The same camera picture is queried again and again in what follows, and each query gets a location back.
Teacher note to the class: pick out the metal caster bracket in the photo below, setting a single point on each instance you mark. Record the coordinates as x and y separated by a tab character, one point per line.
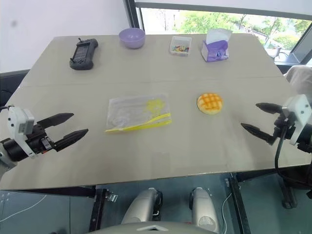
112	197

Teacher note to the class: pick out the purple bowl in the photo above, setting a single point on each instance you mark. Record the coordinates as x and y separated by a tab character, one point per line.
131	39

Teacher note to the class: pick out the dark sofa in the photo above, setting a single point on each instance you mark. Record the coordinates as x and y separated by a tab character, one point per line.
12	83

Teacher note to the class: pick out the clear yellow-zip plastic bag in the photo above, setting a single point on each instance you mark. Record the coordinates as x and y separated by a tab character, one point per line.
131	109

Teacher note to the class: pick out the black window frame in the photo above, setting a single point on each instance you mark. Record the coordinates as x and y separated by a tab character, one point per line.
132	14

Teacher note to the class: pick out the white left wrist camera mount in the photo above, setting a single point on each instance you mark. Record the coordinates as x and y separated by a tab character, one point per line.
18	122

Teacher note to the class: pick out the grey slanted panel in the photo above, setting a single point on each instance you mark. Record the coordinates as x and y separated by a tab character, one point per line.
304	53

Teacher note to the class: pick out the beige chair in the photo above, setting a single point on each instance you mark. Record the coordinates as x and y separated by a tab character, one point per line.
301	78

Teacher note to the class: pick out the purple tissue pack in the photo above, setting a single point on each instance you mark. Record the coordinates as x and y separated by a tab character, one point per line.
215	50

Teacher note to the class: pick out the yellow pineapple bun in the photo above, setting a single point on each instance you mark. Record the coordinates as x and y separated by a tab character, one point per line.
209	103

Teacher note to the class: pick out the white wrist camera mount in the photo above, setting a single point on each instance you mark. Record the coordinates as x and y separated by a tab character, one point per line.
299	109
18	122

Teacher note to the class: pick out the clear box of colourful pins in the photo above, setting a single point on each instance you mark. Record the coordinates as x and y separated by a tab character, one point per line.
180	47

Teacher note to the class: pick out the silver robot leg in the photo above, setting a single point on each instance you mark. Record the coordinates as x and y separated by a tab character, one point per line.
141	207
203	209

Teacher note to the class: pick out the silver left robot leg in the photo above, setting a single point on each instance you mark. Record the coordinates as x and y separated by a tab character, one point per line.
141	207

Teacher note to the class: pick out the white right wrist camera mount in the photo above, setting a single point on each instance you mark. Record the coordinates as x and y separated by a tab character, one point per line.
299	109

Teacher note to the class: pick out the black handheld controller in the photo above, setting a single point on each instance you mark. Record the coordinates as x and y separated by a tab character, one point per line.
81	54

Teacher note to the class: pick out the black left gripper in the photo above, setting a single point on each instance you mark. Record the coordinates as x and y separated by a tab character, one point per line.
36	140

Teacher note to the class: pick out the grey robot torso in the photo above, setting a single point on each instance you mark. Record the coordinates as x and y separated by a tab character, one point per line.
153	229

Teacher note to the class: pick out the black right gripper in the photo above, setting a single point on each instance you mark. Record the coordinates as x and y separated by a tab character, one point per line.
285	126

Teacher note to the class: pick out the silver right robot leg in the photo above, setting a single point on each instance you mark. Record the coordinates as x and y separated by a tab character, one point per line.
203	209

